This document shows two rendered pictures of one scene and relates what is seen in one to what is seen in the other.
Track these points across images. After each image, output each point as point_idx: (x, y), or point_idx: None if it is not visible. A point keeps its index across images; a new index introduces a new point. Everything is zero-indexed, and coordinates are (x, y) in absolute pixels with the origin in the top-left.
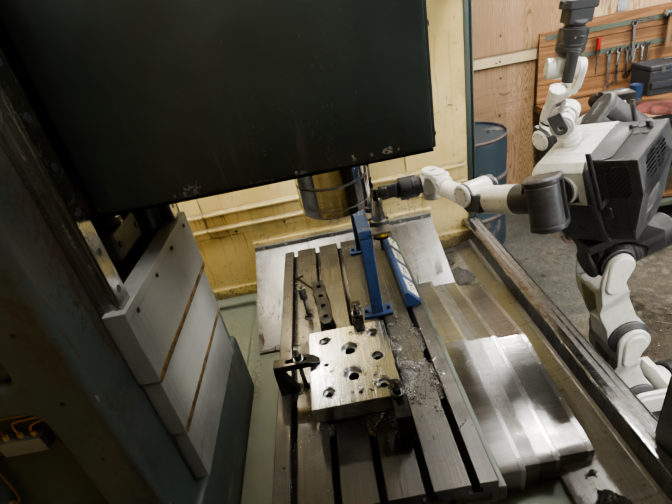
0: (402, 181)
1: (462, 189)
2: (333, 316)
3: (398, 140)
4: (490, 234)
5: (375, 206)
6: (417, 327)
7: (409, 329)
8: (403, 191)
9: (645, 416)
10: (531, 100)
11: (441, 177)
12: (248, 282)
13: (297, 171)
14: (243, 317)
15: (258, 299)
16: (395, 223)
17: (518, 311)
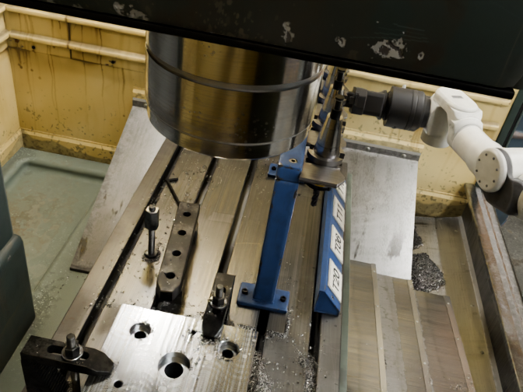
0: (398, 96)
1: (496, 159)
2: (189, 274)
3: (431, 32)
4: (496, 228)
5: (329, 128)
6: (315, 355)
7: (300, 358)
8: (392, 113)
9: None
10: None
11: (467, 117)
12: (108, 145)
13: (121, 5)
14: (78, 195)
15: (104, 181)
16: (360, 148)
17: (488, 374)
